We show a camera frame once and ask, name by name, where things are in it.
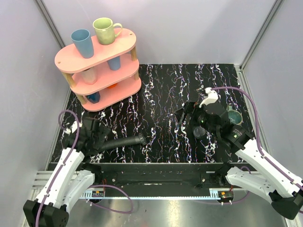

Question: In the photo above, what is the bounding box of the pink three-tier wooden shelf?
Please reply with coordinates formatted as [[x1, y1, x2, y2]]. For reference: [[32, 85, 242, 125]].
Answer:
[[54, 28, 142, 112]]

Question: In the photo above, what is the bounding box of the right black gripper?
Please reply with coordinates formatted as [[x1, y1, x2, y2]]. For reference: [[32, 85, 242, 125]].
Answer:
[[173, 99, 219, 137]]

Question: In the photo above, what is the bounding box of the purple cable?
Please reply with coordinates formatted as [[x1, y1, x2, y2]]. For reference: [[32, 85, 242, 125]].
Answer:
[[35, 110, 82, 227], [212, 86, 303, 190]]

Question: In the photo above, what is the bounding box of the dark blue cup bottom shelf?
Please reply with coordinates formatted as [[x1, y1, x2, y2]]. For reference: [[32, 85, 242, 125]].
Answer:
[[86, 92, 100, 104]]

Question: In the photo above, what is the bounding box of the black corrugated hose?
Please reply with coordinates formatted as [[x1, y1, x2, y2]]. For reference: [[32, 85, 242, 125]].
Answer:
[[98, 132, 148, 151]]

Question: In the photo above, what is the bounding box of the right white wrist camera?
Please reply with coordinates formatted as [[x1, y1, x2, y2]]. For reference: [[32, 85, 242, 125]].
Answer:
[[199, 87, 218, 108]]

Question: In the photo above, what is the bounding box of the orange object on shelf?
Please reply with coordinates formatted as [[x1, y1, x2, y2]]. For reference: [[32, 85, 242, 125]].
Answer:
[[107, 83, 117, 89]]

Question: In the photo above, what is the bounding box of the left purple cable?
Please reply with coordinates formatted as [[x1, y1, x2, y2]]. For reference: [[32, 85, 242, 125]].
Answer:
[[35, 110, 82, 227]]

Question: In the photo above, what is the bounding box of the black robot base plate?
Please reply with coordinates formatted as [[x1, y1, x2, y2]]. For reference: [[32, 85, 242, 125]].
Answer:
[[96, 163, 231, 198]]

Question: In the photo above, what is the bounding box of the green ceramic mug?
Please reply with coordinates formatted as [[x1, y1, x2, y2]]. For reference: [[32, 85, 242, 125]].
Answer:
[[93, 17, 123, 45]]

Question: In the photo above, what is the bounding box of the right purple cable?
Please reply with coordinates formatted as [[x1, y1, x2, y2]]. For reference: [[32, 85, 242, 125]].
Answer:
[[212, 86, 303, 190]]

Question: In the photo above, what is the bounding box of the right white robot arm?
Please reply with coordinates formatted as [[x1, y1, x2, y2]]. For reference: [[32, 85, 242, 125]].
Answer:
[[175, 102, 303, 220]]

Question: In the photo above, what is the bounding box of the blue plastic tumbler on top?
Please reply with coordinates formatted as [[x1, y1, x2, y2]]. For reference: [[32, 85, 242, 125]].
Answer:
[[71, 29, 94, 59]]

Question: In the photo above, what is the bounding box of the teal ceramic cup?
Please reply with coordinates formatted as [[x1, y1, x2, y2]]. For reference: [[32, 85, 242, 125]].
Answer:
[[226, 105, 243, 125]]

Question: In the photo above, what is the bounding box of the clear plastic canister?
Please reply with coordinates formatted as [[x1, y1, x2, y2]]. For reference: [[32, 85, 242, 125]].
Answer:
[[193, 126, 206, 139]]

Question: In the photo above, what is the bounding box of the blue cup middle shelf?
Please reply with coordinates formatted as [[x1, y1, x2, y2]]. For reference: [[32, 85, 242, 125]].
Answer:
[[107, 56, 121, 70]]

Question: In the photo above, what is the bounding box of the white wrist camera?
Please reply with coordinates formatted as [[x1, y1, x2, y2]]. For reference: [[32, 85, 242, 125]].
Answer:
[[64, 121, 78, 135], [199, 87, 218, 108]]

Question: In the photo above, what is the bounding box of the white faceted cup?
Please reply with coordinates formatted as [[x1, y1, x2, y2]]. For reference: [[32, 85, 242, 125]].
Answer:
[[81, 67, 98, 85]]

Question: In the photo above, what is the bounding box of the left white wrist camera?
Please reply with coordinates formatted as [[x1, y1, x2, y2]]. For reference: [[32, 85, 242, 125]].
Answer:
[[64, 121, 78, 135]]

